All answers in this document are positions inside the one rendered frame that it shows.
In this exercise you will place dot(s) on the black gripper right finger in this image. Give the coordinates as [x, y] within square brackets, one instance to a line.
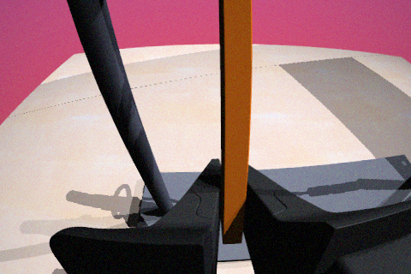
[288, 235]

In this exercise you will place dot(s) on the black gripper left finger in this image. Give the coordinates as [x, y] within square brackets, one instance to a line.
[184, 241]

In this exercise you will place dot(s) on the orange bar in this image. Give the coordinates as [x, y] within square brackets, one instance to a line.
[236, 81]

